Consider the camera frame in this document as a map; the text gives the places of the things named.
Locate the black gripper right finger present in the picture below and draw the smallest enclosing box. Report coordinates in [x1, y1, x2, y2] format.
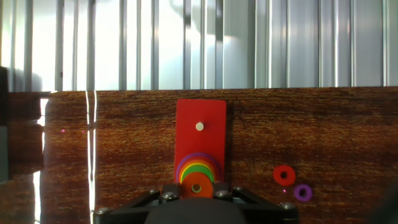
[213, 182, 300, 224]

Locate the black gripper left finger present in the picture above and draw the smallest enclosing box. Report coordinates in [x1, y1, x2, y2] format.
[93, 183, 182, 224]

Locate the small orange Hanoi ring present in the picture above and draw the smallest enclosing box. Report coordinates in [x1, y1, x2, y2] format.
[179, 171, 215, 200]

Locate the red Hanoi base board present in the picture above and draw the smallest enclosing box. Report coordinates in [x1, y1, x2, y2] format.
[173, 98, 228, 187]

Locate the glossy wood grain board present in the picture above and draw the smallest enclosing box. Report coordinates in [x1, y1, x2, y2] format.
[0, 86, 398, 224]

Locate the small purple Hanoi ring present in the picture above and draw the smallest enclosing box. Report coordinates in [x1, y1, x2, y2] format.
[293, 184, 313, 203]

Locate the small red Hanoi ring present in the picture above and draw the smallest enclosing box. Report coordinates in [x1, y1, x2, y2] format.
[272, 164, 297, 187]

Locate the green Hanoi ring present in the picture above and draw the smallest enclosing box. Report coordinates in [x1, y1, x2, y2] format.
[181, 164, 215, 184]

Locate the yellow Hanoi ring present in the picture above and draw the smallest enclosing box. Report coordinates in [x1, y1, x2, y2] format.
[179, 161, 217, 184]

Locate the large orange Hanoi ring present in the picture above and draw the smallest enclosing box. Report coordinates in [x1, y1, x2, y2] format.
[177, 157, 220, 184]

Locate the large purple Hanoi ring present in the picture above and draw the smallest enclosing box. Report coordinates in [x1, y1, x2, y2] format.
[175, 152, 223, 184]

